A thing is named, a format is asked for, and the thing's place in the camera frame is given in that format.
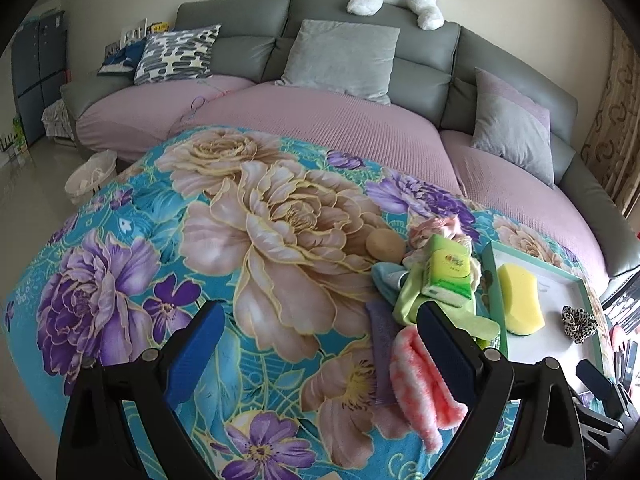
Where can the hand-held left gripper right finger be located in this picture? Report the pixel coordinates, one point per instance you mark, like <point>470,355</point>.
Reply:
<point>445,352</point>

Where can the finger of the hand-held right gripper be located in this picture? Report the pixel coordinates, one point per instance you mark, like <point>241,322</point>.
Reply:
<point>600,387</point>

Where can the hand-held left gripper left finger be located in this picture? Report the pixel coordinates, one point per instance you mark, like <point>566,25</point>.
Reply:
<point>200,342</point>

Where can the pink white striped towel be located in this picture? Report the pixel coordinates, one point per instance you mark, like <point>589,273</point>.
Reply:
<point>420,390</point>

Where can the purple cloth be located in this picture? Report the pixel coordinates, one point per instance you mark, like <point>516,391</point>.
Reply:
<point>382,350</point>

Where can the light green cloth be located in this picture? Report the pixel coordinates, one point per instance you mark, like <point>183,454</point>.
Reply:
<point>407,300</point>

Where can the green tissue pack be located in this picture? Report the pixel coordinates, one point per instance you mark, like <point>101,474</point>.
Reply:
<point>445,270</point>

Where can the yellow sponge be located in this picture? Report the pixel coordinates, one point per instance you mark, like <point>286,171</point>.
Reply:
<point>520,300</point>

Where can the blue face mask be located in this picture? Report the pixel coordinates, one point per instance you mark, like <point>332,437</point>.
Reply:
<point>387,280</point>

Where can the teal rimmed white tray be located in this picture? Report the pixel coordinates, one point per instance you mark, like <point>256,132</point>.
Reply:
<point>565,290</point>

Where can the beige pink fluffy plush toy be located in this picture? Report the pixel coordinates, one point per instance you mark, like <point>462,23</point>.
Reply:
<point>425,230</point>

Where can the leopard print scrunchie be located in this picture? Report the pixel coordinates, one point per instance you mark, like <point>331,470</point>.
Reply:
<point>579,324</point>

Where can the floral printed blanket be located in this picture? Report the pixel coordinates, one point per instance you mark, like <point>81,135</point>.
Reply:
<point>200,240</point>

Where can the beige round sponge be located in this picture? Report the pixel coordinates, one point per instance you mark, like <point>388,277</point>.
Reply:
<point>385,246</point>

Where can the pink sofa seat cover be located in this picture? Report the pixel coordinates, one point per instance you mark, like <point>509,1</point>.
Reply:
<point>320,120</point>
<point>130,110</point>
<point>530,210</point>

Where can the white basket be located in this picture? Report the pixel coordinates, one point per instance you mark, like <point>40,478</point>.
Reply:
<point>90,177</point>

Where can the grey and pink pillow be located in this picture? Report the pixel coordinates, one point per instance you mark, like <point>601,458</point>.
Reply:
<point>510,130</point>

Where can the grey white footstool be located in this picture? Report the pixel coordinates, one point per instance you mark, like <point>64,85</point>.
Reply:
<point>57,122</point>

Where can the beige patterned curtain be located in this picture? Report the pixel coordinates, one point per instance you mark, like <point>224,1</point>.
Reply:
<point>617,125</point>

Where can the green box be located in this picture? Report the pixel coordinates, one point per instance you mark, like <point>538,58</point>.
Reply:
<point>19,135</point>

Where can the blue white patterned pillow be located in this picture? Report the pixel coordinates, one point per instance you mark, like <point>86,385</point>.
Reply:
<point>175,55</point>

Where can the blue cloth bag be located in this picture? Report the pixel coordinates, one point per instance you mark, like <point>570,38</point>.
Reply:
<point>122,60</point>

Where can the grey leather sofa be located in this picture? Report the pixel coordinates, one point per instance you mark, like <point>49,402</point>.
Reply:
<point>430,55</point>

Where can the blue cabinet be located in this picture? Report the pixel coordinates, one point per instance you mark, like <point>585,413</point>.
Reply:
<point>37,75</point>

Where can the plain grey pillow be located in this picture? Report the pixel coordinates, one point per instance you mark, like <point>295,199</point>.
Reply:
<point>340,57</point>

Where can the row of books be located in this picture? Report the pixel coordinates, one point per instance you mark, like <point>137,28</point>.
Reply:
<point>135,34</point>

